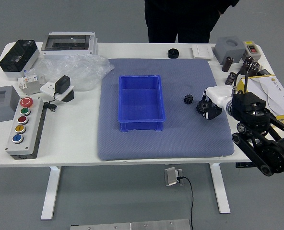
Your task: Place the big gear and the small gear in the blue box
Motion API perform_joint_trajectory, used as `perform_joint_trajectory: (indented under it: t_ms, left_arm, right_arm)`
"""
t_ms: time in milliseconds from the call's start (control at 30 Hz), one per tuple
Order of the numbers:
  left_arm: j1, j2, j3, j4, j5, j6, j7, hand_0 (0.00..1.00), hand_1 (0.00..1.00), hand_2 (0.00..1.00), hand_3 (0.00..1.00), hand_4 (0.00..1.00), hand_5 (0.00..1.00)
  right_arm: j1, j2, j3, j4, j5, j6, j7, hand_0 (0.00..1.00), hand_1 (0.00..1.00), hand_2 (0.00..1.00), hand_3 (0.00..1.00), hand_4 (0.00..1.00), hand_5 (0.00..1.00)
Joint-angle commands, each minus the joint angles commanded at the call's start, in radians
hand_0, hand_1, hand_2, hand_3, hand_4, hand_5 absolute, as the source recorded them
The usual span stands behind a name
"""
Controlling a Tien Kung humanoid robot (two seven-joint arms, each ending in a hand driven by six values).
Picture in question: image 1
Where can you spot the white wall switch panel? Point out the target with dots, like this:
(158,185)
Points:
(202,52)

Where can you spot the black power adapter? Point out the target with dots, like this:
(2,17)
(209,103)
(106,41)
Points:
(62,83)

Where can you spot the grey-blue mat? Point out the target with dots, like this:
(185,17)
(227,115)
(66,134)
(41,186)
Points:
(180,139)

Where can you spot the black socket base block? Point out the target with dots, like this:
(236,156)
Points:
(69,97)

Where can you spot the yellow white cardboard box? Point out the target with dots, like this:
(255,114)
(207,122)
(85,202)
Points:
(276,91)

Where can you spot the black-lidded enclosure box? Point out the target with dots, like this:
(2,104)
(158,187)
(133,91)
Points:
(18,57)

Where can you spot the small black module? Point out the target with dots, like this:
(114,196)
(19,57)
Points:
(264,72)

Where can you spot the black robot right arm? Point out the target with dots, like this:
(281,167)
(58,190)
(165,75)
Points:
(257,112)

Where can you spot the black round nut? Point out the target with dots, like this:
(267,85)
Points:
(173,53)

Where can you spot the white table leg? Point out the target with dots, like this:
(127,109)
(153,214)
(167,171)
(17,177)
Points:
(51,191)
(220,189)

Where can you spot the small black gear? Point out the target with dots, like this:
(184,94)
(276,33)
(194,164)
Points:
(188,99)

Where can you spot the grey block with round hole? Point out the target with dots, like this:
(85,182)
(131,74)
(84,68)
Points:
(228,49)

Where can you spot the blue plastic box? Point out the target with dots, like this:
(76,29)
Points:
(142,100)

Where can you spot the person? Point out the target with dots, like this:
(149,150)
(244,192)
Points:
(180,19)

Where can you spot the grey push-button control station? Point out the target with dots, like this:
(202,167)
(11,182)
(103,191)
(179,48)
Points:
(24,129)

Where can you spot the clear plastic bag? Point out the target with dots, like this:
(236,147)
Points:
(82,69)

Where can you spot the silver floor socket box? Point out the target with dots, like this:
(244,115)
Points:
(172,177)

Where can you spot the black table height controller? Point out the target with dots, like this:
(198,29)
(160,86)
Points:
(242,165)

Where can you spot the dark brown capacitor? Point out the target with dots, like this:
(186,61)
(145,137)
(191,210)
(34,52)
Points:
(254,69)
(227,64)
(244,68)
(249,59)
(230,78)

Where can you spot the grey switch box red button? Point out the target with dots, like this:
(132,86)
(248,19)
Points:
(252,49)

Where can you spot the white circuit breaker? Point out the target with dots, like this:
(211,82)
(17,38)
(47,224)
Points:
(30,82)

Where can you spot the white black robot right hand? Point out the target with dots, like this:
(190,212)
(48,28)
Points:
(218,93)

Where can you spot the grey block with square hole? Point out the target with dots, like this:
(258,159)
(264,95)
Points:
(1,105)

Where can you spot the big black gear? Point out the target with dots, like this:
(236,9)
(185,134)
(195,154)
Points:
(202,107)

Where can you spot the grey distribution box clear window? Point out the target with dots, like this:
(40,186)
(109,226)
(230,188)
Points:
(67,44)

